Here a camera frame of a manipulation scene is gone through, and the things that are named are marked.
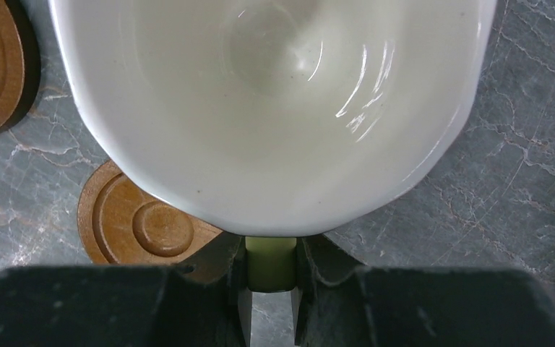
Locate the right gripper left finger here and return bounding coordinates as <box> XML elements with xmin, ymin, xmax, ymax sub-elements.
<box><xmin>0</xmin><ymin>234</ymin><xmax>251</xmax><ymax>346</ymax></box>

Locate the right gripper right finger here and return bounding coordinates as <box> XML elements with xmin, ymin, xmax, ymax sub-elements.
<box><xmin>292</xmin><ymin>235</ymin><xmax>555</xmax><ymax>346</ymax></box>

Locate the yellow mug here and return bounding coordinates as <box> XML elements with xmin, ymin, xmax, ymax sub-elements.
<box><xmin>48</xmin><ymin>1</ymin><xmax>497</xmax><ymax>293</ymax></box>

